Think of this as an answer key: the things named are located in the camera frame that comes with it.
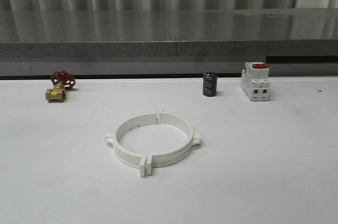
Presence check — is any white half-ring pipe clamp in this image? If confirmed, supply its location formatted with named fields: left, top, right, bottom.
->
left=144, top=111, right=202, bottom=176

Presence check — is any black cylindrical capacitor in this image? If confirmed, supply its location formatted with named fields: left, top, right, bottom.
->
left=203, top=72, right=218, bottom=97

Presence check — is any brass valve red handwheel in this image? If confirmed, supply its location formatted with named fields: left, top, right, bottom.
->
left=45, top=70, right=76, bottom=102

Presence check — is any grey stone counter ledge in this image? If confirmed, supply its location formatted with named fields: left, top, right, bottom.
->
left=1, top=8, right=337, bottom=61

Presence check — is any white circuit breaker red switch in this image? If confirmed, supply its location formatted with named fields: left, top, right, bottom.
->
left=241, top=62, right=270, bottom=101

